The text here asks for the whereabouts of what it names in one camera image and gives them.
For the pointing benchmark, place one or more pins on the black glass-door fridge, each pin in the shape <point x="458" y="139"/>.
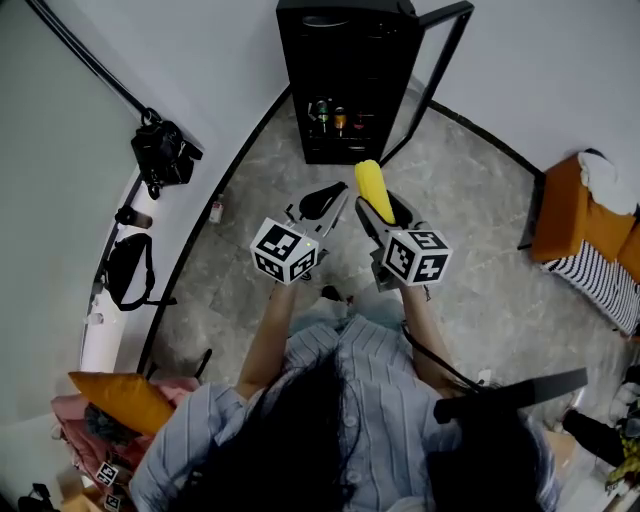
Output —
<point x="345" y="65"/>

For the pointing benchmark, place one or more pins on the small black brown object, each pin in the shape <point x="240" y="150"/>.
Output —
<point x="132" y="216"/>

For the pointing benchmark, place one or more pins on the black chair leg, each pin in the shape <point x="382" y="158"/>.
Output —
<point x="202" y="362"/>

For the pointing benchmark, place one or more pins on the orange bottle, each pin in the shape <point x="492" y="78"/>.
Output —
<point x="340" y="121"/>

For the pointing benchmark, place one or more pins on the orange sofa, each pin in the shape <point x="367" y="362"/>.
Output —
<point x="570" y="220"/>

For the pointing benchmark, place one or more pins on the black waist bag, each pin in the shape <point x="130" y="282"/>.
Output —
<point x="127" y="272"/>

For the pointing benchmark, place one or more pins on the black flat bar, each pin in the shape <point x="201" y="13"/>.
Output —
<point x="510" y="395"/>

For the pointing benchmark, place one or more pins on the person's legs and shoes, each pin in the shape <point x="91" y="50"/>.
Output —
<point x="350" y="305"/>

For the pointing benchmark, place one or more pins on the black long bag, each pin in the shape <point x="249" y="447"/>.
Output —
<point x="595" y="437"/>

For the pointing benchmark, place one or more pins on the black device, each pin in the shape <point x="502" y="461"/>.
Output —
<point x="37" y="500"/>

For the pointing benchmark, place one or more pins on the yellow corn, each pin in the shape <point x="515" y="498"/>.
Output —
<point x="374" y="192"/>

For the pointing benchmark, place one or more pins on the person's striped blue shirt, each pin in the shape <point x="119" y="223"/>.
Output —
<point x="380" y="415"/>

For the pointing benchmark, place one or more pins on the small clear bottle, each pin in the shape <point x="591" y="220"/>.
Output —
<point x="217" y="210"/>

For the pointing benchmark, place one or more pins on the black white striped cloth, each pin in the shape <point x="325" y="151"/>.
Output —
<point x="600" y="282"/>

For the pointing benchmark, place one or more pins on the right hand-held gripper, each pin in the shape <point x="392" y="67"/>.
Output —
<point x="415" y="257"/>

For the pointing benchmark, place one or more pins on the grey knitted item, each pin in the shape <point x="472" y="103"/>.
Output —
<point x="102" y="425"/>

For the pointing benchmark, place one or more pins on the pink cloth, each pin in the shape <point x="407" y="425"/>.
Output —
<point x="90" y="452"/>

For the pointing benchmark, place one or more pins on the black hanging backpack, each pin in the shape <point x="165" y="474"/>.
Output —
<point x="162" y="152"/>

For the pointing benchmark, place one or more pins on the red bottle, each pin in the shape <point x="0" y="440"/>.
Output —
<point x="363" y="121"/>

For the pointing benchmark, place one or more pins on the black wall rail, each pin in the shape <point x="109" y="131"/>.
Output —
<point x="85" y="57"/>

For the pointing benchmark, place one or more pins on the person's left forearm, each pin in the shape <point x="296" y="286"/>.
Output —
<point x="267" y="340"/>

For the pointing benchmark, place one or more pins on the person's right forearm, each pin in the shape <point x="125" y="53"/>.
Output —
<point x="430" y="340"/>

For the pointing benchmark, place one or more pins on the green bottle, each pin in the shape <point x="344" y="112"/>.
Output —
<point x="322" y="116"/>

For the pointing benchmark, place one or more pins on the black white patterned box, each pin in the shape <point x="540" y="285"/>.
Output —
<point x="113" y="501"/>
<point x="106" y="474"/>

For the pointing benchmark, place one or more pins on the orange pillow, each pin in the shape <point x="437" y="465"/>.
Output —
<point x="125" y="400"/>

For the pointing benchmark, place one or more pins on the white curved shelf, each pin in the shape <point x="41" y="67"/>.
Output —
<point x="107" y="340"/>

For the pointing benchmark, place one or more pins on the yellow green toy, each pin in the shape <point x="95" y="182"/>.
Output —
<point x="625" y="467"/>

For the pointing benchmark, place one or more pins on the black metal sofa frame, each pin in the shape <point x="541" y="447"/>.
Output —
<point x="532" y="210"/>

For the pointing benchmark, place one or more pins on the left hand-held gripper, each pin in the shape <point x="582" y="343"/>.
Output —
<point x="280" y="250"/>

